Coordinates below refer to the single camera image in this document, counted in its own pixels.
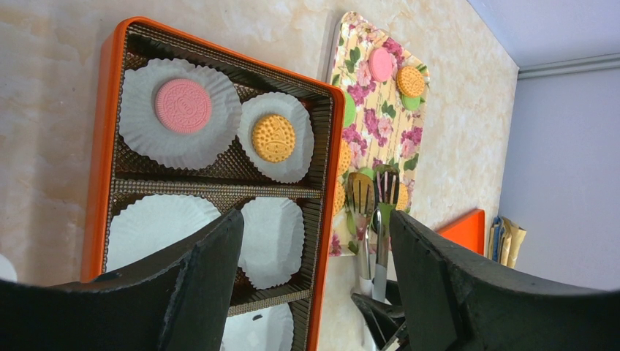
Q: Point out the floral tray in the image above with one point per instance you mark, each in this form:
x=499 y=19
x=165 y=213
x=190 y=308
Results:
x=383 y=132

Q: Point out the metal tongs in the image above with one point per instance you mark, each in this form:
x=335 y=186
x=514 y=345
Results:
x=370 y=199

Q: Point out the orange cookie box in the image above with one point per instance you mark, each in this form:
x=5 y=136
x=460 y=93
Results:
x=120 y=176

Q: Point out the green cookie top right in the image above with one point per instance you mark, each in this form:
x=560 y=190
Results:
x=411 y=103

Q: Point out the white paper cup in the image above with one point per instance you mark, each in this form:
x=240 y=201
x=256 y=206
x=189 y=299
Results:
x=154 y=223
x=294 y=168
x=144 y=134
x=265 y=329
x=273 y=237

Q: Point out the orange cookie mid left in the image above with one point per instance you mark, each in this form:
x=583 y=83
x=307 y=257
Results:
x=345 y=158

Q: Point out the orange box lid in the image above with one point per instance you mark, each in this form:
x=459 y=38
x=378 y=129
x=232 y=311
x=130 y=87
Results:
x=467 y=231

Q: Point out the pink cookie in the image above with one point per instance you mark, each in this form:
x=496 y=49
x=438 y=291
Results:
x=183 y=106
x=380 y=64

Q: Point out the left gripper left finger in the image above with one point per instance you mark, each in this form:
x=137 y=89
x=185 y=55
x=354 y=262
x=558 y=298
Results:
x=174 y=299

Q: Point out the orange cookie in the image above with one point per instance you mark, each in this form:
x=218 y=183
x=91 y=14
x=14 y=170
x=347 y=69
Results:
x=339 y=198
x=410 y=81
x=273 y=138
x=403 y=197

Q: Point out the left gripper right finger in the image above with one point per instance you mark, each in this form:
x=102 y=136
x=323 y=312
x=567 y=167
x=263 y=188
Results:
x=456 y=299

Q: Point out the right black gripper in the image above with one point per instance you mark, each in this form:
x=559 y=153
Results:
x=385 y=322

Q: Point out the green cookie left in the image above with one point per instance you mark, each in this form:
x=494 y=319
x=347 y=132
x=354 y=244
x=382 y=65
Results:
x=349 y=110

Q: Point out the green cookie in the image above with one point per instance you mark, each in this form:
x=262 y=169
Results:
x=349 y=110
x=411 y=103

